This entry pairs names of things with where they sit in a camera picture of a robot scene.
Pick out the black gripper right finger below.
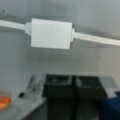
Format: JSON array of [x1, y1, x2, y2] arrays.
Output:
[[74, 76, 106, 120]]

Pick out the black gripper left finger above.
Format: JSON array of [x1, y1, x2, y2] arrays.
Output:
[[43, 74, 74, 120]]

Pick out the orange small object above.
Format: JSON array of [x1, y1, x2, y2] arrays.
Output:
[[0, 96, 11, 110]]

